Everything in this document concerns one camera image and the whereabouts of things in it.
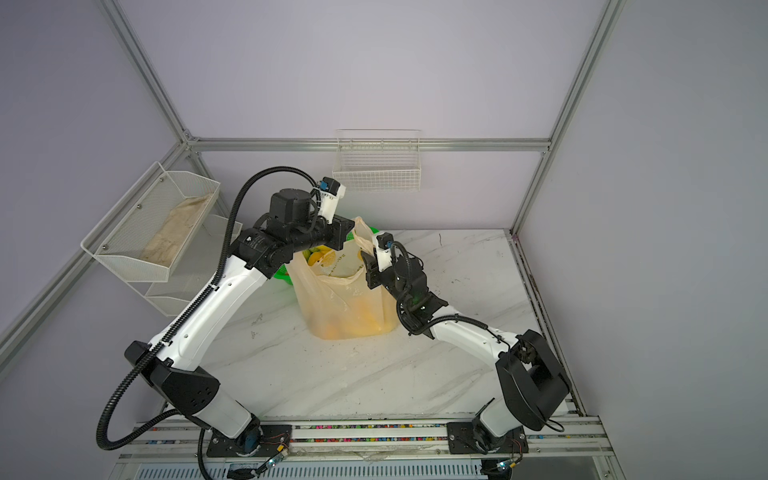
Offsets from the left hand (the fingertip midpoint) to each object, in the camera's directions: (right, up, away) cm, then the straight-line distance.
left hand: (351, 225), depth 71 cm
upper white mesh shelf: (-55, 0, +8) cm, 55 cm away
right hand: (+2, -6, +6) cm, 9 cm away
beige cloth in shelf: (-49, -3, +6) cm, 49 cm away
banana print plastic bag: (-5, -20, +11) cm, 23 cm away
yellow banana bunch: (-11, -7, +13) cm, 18 cm away
